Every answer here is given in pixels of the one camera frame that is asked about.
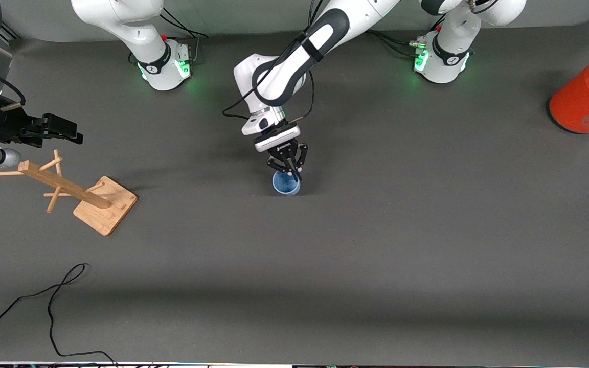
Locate light blue cup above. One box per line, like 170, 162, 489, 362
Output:
273, 170, 301, 196

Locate wooden cup rack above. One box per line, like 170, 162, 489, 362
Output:
0, 149, 138, 236

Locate grey table cover cloth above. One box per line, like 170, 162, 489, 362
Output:
0, 18, 589, 364

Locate orange cylinder container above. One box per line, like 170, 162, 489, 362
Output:
549, 50, 589, 134

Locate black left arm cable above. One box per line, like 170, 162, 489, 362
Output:
222, 0, 326, 123

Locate black right base cables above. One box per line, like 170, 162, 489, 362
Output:
161, 5, 209, 64

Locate black base cables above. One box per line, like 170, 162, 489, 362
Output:
161, 5, 209, 64
366, 28, 425, 59

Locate black left base cables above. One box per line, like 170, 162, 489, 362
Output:
366, 28, 425, 59

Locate black cable on table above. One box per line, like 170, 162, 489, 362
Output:
0, 263, 119, 368

